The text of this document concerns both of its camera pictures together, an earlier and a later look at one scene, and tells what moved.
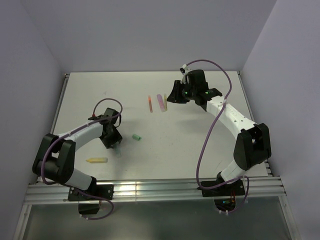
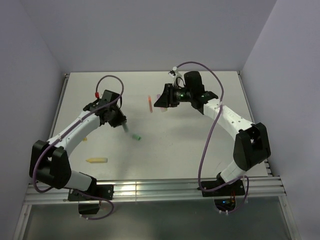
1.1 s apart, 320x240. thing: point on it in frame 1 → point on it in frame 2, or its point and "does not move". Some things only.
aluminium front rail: [268, 186] does not move
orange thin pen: [150, 103] does not move
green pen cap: [136, 137] does not move
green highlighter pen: [118, 152] → [125, 127]
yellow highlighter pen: [96, 160] does not move
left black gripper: [117, 137] → [121, 118]
